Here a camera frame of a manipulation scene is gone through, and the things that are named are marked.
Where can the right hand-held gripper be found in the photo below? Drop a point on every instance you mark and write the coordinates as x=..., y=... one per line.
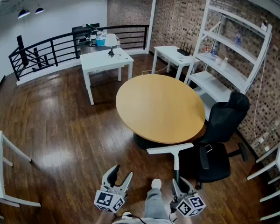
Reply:
x=191, y=205

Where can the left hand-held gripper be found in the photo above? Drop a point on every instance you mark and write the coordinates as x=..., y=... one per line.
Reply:
x=107, y=199

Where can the white squeegee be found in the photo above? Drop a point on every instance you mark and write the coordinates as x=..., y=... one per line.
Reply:
x=176, y=160

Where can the person's right forearm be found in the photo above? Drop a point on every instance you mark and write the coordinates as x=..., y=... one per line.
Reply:
x=180, y=219

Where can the person's left forearm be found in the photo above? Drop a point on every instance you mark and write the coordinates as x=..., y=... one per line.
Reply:
x=106, y=218

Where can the person's white shoe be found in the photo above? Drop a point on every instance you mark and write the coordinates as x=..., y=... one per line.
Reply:
x=156, y=183
x=127, y=214

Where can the person's grey trouser leg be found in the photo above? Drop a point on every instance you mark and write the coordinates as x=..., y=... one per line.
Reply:
x=155, y=204

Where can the smartphone with white edge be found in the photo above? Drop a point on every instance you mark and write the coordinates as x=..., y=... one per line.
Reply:
x=208, y=148

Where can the black office chair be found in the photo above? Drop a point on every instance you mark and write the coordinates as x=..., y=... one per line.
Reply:
x=224, y=122

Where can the round wooden table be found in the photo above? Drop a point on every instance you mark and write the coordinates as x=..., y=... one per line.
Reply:
x=159, y=107

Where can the white power outlet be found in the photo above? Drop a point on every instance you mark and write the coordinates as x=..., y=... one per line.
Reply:
x=261, y=140

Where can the tall white shelving unit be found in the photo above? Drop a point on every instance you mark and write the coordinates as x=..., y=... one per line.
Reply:
x=214, y=85

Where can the large white square table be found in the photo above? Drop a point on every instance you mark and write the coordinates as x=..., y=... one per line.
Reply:
x=105, y=60

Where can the clear plastic bottle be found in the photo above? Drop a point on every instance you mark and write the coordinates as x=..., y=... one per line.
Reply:
x=224, y=63

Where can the clear plastic cup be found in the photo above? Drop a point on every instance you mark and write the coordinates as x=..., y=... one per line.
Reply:
x=217, y=61

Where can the dark desk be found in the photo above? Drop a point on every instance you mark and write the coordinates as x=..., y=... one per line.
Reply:
x=88, y=49

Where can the small clear bottle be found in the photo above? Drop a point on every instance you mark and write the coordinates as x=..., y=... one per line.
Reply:
x=118, y=45

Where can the black router with antennas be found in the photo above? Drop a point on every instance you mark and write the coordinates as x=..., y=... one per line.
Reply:
x=183, y=52

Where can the small white table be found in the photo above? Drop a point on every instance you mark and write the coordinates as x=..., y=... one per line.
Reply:
x=169, y=52

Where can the white shade table lamp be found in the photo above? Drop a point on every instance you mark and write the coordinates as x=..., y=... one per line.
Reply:
x=110, y=41

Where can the blue storage box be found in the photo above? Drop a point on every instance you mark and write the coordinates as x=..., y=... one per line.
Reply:
x=100, y=41

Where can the blue label water bottle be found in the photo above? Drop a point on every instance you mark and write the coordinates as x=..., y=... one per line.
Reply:
x=214, y=51
x=238, y=37

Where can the black computer monitor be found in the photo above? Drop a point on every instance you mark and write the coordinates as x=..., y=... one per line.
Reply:
x=80, y=31

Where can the black metal railing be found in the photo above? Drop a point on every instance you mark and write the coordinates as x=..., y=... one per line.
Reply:
x=60, y=37

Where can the white support pillar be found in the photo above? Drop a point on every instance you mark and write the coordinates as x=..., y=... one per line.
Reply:
x=151, y=20

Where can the black pendant lamp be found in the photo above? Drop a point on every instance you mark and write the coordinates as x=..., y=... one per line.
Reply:
x=23, y=13
x=39, y=10

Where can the small white camera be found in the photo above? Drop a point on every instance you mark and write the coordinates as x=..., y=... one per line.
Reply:
x=264, y=25

